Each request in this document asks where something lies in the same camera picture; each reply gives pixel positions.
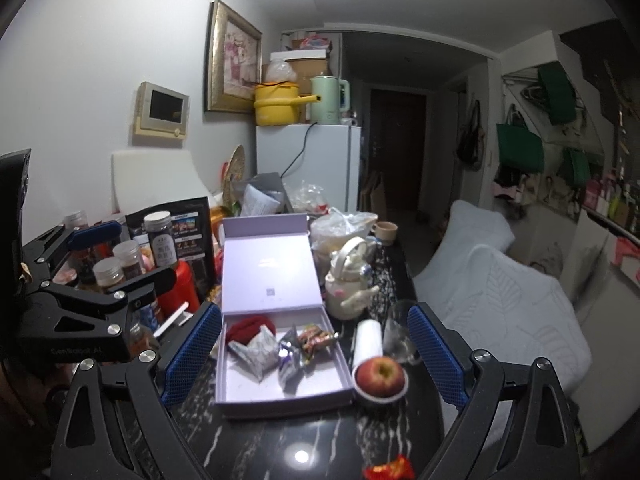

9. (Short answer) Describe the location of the white leaf print snack pack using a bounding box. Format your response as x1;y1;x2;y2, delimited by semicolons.
228;324;279;382

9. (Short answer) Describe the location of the purple silver snack packet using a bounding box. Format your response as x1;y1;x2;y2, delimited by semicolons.
278;325;314;394

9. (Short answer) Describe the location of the red gold snack packet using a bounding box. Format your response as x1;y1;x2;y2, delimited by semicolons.
297;325;340;362

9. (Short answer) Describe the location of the clear jar white lid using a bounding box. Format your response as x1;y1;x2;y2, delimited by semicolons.
92;257;125;290

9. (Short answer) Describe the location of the clear glass cup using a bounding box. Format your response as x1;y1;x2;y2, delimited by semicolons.
383;299;421;366

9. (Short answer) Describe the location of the dark tea jar white lid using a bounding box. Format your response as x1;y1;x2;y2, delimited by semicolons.
143;210;178;268

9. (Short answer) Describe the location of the white foam board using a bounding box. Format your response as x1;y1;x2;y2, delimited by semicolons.
112;148;214;214

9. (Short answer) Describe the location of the red apple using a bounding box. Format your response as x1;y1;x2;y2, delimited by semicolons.
355;356;406;399

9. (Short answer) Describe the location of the red fluffy scrunchie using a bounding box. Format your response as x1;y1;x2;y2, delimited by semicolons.
226;315;276;346

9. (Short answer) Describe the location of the white paper roll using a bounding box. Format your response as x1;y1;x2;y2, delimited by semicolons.
352;318;383;372

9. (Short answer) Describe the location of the red canister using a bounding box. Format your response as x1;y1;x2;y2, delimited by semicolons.
157;260;201;318

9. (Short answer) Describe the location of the black snack pouch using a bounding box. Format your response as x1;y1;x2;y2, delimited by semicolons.
125;197;217;300

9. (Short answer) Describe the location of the open lilac gift box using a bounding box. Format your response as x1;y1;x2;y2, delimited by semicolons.
215;214;354;419

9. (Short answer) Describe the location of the red candy wrapper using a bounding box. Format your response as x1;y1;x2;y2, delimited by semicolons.
362;454;416;480

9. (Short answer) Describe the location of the cream cartoon water bottle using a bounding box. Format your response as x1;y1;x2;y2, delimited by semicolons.
324;236;380;321

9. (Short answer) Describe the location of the woven round mat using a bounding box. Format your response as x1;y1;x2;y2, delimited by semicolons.
221;144;245;209

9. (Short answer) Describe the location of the grey leaf pattern cushion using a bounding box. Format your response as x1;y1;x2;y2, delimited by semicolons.
413;200;515;286

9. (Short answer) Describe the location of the beige mug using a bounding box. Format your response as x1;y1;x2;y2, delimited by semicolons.
371;221;398;246

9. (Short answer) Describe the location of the clear plastic food bag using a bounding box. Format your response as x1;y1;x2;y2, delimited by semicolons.
310;207;378;273

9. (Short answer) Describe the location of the white cabinet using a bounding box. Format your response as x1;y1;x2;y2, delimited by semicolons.
560;209;639;324

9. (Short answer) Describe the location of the yellow saucepan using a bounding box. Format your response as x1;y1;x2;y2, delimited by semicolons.
254;81;321;127

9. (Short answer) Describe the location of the gold framed picture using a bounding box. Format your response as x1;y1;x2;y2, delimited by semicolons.
204;0;262;114

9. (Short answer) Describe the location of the white mini fridge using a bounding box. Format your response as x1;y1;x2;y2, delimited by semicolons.
256;125;361;212

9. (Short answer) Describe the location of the green tote bag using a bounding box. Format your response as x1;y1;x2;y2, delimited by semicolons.
497;104;544;174

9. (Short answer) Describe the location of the pale green electric kettle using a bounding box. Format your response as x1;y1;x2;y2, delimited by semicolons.
310;76;350;125

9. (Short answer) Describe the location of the wall intercom monitor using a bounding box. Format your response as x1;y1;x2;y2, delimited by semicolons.
134;81;190;140

